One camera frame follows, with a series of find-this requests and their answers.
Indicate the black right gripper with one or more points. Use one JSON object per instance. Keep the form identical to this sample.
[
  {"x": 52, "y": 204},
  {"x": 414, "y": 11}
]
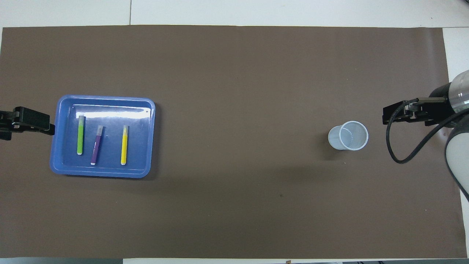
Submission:
[{"x": 441, "y": 110}]

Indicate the green marker pen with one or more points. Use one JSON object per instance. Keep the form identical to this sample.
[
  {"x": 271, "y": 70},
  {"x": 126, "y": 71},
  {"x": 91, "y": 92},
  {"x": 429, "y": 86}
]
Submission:
[{"x": 80, "y": 135}]

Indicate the purple marker pen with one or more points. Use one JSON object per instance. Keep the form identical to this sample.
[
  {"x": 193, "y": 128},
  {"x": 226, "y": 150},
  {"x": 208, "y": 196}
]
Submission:
[{"x": 97, "y": 145}]

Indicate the yellow marker pen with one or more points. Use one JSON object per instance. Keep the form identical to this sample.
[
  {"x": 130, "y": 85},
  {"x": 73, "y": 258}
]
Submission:
[{"x": 124, "y": 145}]

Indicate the translucent plastic cup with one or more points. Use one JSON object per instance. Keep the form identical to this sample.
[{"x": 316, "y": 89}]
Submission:
[{"x": 348, "y": 136}]

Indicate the blue plastic tray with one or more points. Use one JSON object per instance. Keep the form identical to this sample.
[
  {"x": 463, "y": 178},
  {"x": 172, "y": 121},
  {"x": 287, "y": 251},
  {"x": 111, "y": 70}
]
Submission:
[{"x": 110, "y": 170}]

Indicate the brown table mat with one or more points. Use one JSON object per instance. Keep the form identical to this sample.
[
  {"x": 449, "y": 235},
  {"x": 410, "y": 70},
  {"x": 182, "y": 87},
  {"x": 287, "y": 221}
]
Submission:
[{"x": 234, "y": 91}]

